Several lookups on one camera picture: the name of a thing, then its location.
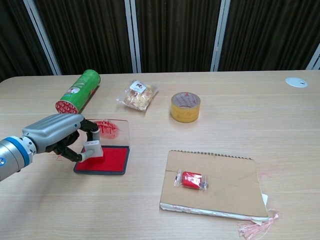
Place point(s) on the clear bag of snacks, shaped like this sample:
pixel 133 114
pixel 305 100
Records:
pixel 138 95

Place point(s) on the red ink pad with lid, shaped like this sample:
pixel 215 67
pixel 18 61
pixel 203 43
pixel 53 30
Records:
pixel 112 162

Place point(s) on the pink tassel bookmark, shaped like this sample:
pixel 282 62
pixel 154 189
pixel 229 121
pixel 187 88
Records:
pixel 252 223

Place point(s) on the red wrapped candy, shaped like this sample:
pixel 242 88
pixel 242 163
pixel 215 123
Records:
pixel 191 179

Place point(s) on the brown spiral notebook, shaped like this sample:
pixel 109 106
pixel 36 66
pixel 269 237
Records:
pixel 225 185

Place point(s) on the green cylindrical snack can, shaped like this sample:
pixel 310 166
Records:
pixel 79 91

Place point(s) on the yellow packing tape roll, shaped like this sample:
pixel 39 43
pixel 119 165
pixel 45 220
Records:
pixel 185 107

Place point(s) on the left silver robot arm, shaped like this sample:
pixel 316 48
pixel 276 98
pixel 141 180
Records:
pixel 12 156

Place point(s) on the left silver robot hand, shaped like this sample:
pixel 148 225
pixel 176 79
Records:
pixel 53 131

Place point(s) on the dark partition screen with frames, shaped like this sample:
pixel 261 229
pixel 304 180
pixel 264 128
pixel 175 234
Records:
pixel 175 32

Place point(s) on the white red stamp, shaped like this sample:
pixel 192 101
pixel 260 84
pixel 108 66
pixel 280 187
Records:
pixel 93 149

